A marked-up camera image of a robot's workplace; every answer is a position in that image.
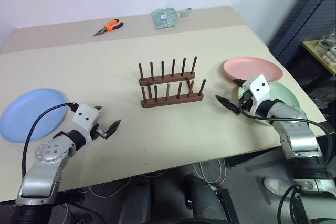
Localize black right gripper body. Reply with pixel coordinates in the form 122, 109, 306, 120
237, 90, 253, 112

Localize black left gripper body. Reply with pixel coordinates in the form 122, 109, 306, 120
90, 121, 108, 141

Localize wooden dish rack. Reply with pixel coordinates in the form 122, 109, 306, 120
138, 56, 207, 109

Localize pink plate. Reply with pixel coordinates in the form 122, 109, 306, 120
223, 56, 284, 84

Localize green plate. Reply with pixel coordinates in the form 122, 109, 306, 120
237, 81, 300, 127

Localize blue plate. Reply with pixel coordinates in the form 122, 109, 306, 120
0, 88, 67, 144

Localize dark rounded shape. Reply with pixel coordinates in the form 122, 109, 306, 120
183, 174, 229, 224
119, 180, 153, 224

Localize yellow side table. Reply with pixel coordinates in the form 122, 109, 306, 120
299, 39, 336, 78

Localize white shoe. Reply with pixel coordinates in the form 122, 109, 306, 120
264, 177, 292, 196

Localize white egg tray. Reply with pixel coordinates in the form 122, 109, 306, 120
324, 48, 336, 65

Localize clear glass cups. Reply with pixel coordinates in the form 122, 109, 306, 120
314, 31, 336, 54

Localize green packaged cloth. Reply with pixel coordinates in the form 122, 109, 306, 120
151, 8, 182, 30

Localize dark perforated panel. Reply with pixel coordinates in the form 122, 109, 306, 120
267, 0, 336, 70

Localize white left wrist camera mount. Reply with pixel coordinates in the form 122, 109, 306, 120
71, 104, 102, 145

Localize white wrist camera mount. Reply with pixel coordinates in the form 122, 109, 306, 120
241, 74, 271, 116
71, 104, 102, 145

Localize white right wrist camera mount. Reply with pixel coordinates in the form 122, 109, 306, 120
241, 74, 271, 116

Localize white cable bundle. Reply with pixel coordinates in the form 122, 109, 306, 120
193, 157, 227, 188

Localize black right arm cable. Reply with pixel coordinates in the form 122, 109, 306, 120
238, 102, 334, 167

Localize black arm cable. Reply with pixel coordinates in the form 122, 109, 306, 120
238, 102, 334, 167
22, 102, 79, 180

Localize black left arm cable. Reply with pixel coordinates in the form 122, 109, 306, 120
22, 102, 79, 180

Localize orange handled pliers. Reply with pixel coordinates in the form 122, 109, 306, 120
93, 18, 124, 37

